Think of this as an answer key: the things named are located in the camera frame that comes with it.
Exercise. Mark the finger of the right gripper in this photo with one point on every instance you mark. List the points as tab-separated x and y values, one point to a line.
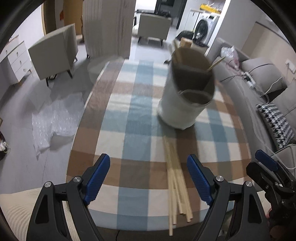
274	178

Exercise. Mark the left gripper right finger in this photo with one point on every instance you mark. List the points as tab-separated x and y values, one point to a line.
248	220

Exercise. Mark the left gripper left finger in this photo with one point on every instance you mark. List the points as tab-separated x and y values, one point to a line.
48	220

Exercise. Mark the wooden chopstick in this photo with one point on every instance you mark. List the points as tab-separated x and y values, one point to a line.
181	188
171	185
178	195

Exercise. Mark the cream cushion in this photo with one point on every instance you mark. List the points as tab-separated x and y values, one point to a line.
18	208

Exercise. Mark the houndstooth black white pillow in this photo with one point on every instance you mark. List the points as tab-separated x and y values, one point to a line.
281	131

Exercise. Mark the grey sofa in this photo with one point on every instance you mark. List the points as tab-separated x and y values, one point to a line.
271	87

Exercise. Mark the white power strip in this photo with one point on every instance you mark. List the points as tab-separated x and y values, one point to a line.
248	79

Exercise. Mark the bubble wrap sheet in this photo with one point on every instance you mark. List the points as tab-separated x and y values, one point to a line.
60	118

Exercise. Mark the plaid checkered tablecloth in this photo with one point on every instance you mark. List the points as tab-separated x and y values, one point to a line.
120	119

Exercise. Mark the white utensil holder cylinder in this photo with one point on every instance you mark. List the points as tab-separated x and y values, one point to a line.
189	88

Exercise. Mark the chopstick in holder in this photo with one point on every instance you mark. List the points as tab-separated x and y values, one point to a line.
215	64
177	52

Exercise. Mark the white drawer cabinet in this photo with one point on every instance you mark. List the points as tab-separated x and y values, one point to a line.
15	61

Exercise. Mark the beige armchair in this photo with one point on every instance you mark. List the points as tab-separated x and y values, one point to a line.
153	26
55	53

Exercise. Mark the washing machine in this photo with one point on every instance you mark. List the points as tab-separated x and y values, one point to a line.
205	27

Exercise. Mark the beige armchair far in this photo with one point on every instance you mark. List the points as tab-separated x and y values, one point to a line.
153	26

